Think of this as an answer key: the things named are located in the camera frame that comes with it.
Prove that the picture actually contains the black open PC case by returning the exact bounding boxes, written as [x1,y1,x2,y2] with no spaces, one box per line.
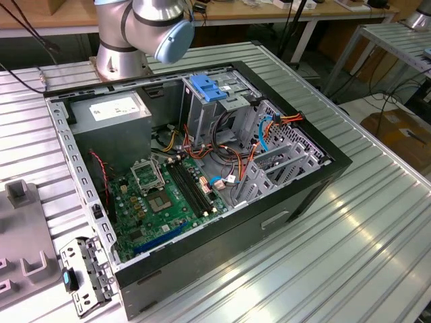
[42,60,354,321]

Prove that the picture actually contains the CPU socket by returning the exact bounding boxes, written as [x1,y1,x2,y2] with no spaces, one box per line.
[145,190,174,213]

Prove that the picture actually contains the small brown cardboard box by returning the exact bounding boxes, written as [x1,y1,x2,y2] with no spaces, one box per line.
[46,0,68,16]

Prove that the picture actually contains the metal socket cover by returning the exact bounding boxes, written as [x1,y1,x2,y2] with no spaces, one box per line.
[130,160,166,194]

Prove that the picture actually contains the black cable with silver plug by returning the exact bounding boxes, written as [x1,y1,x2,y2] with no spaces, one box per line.
[0,0,63,95]

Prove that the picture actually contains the thin locking lever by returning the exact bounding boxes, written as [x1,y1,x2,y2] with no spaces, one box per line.
[150,155,168,189]

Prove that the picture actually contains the grey optical drive cage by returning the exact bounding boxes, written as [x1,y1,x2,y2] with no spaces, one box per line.
[180,69,263,149]

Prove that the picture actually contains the black RAM slot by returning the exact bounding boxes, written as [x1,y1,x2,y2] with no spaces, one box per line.
[180,158,218,212]
[167,160,207,218]
[176,159,214,214]
[171,159,211,216]

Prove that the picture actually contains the orange red yellow power wire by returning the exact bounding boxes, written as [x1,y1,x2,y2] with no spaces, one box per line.
[237,112,304,184]

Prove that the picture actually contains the stacked brown cardboard boxes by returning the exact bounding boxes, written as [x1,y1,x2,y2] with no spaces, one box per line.
[343,35,410,85]

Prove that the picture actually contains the grey parts rack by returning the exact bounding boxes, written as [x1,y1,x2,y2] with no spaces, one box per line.
[0,180,65,309]

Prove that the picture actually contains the metal slot cover retainer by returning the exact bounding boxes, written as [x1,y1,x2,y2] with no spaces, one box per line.
[59,235,119,319]

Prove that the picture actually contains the metal slat side table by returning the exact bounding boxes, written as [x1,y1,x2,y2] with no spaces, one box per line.
[325,22,431,98]

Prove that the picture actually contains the grey power supply unit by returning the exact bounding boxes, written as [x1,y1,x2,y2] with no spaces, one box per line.
[69,90,153,176]

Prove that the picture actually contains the grey metal disk bay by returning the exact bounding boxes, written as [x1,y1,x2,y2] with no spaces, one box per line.
[232,99,334,208]

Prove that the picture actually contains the blue expansion slot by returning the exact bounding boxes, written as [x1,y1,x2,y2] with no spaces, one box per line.
[133,220,189,257]

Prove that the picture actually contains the blue plastic drive latch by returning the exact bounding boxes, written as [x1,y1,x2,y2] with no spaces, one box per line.
[189,74,228,104]

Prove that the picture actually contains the black clip with blue button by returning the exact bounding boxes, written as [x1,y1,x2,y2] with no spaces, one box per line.
[61,267,80,292]

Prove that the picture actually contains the blue data wire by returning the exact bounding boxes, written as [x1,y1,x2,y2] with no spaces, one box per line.
[258,113,275,152]
[207,175,236,191]

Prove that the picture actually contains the green motherboard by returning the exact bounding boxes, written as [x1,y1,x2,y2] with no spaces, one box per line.
[106,156,230,265]

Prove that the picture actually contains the bundled power supply wires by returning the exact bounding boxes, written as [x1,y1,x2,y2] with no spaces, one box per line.
[150,122,259,184]

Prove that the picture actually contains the large brown cardboard box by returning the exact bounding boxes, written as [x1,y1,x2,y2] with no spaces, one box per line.
[360,109,431,169]

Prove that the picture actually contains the long wooden desk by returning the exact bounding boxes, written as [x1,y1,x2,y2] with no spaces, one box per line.
[0,0,400,65]

